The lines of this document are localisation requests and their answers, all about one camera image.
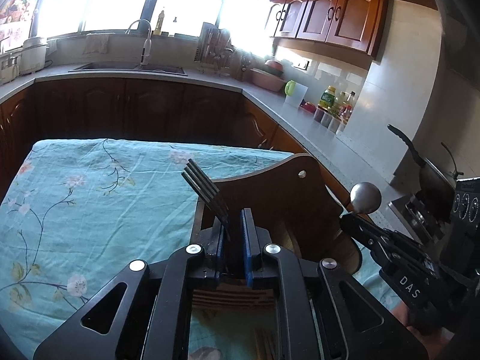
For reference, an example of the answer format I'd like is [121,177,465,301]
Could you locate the dish rack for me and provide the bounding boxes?
[193,22,236,77]

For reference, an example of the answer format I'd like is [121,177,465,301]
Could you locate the kitchen sink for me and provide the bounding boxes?
[75,62,187,77]

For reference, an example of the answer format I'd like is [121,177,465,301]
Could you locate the black wok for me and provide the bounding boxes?
[387,124,455,223]

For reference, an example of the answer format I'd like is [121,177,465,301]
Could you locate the person right hand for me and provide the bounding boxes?
[392,301,453,359]

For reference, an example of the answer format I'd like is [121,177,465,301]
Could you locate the spice jars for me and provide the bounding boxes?
[313,106,346,133]

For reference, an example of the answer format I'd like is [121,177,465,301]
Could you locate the wooden utensil holder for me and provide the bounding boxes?
[189,152,363,310]

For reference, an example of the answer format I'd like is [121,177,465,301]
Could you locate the yellow oil bottle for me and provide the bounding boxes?
[318,85,336,110]

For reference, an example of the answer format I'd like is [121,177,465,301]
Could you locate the window frame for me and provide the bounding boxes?
[29,0,241,40]

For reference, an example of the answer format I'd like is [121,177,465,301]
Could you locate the white jug green handle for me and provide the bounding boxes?
[284,80,308,107]

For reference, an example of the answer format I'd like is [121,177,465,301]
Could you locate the pink basin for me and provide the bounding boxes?
[250,59,286,93]

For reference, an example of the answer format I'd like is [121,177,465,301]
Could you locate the kitchen faucet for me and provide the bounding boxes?
[125,19,152,68]

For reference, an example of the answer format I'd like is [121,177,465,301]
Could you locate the white cooker pot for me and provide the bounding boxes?
[19,37,48,76]

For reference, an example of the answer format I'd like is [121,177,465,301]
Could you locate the dish soap bottle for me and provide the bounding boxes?
[153,10,165,36]

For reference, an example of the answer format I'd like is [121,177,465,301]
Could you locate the metal spoon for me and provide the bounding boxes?
[346,181,382,215]

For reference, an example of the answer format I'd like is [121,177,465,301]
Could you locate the upper wooden cabinets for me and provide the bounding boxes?
[265,0,435,58]

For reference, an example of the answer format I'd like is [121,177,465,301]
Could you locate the tropical fruit poster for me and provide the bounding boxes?
[1,0,38,50]

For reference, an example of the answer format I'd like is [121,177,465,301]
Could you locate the metal fork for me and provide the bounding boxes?
[181,158,230,236]

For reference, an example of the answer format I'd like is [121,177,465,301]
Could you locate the teal floral tablecloth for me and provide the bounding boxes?
[0,138,402,360]

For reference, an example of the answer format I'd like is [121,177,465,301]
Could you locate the gas stove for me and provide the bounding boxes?
[388,192,453,246]

